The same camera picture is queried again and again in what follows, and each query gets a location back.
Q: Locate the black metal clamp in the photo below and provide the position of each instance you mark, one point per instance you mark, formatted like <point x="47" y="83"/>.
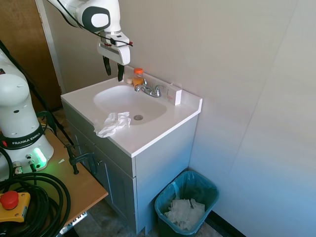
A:
<point x="79" y="159"/>

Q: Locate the brown wooden door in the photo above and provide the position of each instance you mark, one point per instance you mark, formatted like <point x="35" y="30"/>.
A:
<point x="22" y="29"/>

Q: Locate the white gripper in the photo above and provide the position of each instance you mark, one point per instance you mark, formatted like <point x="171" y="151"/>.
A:
<point x="116" y="54"/>

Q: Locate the white door frame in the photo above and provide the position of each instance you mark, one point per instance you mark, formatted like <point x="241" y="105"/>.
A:
<point x="49" y="37"/>

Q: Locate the dark green trash bin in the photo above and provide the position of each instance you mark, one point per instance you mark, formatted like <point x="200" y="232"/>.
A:
<point x="170" y="227"/>

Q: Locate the black baseboard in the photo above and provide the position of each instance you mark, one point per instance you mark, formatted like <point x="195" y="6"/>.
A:
<point x="227" y="225"/>

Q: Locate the metal sink drain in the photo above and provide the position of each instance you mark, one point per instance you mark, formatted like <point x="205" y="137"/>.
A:
<point x="138" y="117"/>

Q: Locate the chrome faucet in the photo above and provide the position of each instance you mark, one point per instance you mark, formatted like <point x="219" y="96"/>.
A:
<point x="150" y="90"/>

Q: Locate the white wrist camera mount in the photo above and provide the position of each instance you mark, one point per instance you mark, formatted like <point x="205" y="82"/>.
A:
<point x="118" y="37"/>

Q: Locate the small white paper scrap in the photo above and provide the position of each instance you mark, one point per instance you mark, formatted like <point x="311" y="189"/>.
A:
<point x="61" y="161"/>

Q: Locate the discarded white tissue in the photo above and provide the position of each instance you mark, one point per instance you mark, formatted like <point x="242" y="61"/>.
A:
<point x="198" y="208"/>
<point x="180" y="207"/>
<point x="182" y="222"/>

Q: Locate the orange capped bottle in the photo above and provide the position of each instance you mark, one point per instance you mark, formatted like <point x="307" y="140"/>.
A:
<point x="138" y="78"/>

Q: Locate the white sink countertop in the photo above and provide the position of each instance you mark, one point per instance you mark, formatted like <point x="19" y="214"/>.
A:
<point x="160" y="123"/>

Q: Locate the black camera stand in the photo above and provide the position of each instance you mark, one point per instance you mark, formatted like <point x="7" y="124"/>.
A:
<point x="37" y="91"/>

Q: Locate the grey vanity cabinet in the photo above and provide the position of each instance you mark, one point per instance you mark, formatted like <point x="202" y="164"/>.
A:
<point x="160" y="177"/>

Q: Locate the blue-lined trash bin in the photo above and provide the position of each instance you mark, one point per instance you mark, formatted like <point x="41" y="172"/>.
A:
<point x="195" y="182"/>

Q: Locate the small white soap bar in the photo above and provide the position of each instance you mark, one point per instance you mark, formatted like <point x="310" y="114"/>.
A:
<point x="129" y="80"/>

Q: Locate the yellow emergency stop button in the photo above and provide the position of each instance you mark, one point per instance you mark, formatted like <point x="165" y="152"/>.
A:
<point x="12" y="203"/>

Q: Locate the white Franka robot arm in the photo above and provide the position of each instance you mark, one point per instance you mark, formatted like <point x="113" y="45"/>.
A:
<point x="14" y="98"/>

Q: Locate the white rectangular box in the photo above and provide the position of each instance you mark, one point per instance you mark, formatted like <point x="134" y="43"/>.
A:
<point x="175" y="96"/>

